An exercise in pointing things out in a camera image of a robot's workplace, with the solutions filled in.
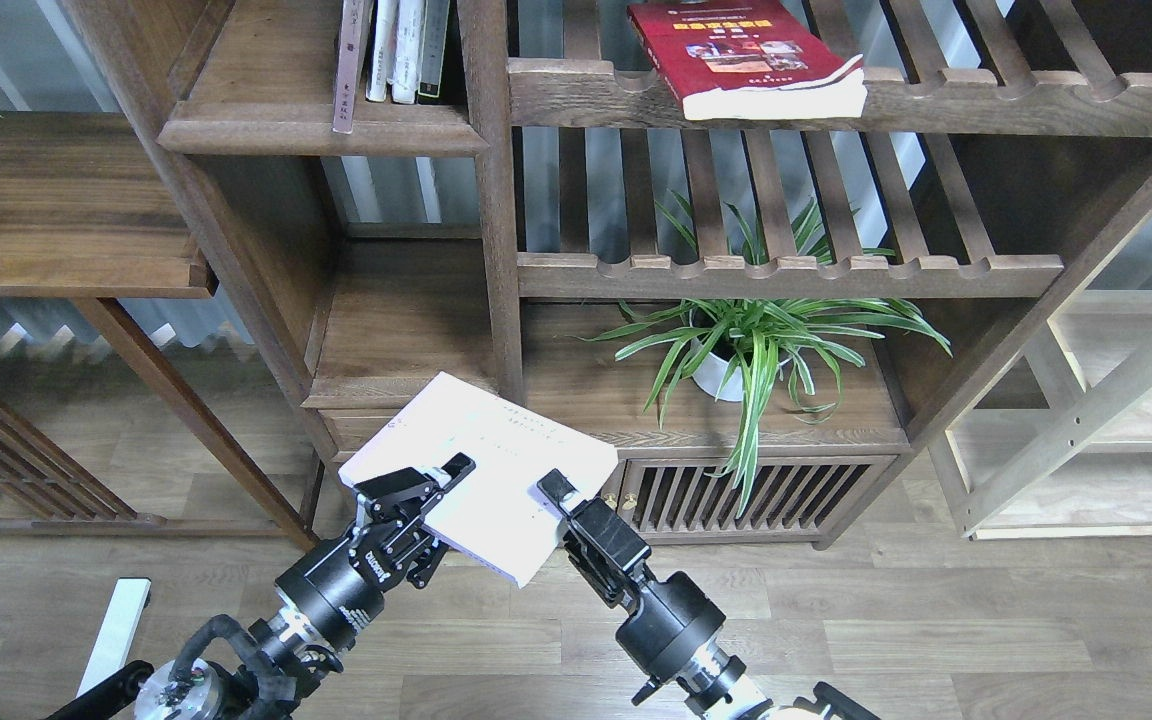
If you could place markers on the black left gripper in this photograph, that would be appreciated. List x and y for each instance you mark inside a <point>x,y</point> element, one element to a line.
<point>338,588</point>

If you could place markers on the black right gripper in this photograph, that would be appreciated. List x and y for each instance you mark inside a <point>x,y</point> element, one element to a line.
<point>671,629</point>

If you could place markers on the white book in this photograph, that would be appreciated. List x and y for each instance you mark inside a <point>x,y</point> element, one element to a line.
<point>383,50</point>
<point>497,513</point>
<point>406,71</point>

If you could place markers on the dark maroon book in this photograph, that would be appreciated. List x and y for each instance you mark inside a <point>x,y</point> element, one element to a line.
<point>352,39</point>

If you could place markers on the red book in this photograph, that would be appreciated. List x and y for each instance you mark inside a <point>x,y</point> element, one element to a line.
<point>747,60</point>

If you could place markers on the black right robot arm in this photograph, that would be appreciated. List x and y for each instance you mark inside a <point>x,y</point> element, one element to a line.
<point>745,700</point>

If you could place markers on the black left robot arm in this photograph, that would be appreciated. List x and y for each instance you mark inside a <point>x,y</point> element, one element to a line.
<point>225,671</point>

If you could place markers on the light wooden shelf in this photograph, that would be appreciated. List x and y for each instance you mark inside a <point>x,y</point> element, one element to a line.
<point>1081,465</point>

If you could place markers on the small wooden drawer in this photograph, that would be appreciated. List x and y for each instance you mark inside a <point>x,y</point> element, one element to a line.
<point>352,427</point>

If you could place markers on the right slatted cabinet door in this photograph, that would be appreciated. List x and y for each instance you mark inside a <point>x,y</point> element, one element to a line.
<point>794,499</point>

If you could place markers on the white plant pot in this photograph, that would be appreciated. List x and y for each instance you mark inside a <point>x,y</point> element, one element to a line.
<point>716,375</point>

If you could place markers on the green spider plant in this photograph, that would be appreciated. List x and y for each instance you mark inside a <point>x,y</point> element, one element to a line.
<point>794,343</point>

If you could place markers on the dark wooden bookshelf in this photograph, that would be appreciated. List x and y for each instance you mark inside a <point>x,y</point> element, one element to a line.
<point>478,237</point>

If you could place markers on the dark slatted wooden rack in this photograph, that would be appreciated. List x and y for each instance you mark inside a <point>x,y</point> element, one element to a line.
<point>64,498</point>

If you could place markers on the dark wooden side table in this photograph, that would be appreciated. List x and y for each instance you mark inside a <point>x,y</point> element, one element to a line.
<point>84,218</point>

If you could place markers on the dark upright book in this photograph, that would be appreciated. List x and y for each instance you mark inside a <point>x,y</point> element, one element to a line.
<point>433,47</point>

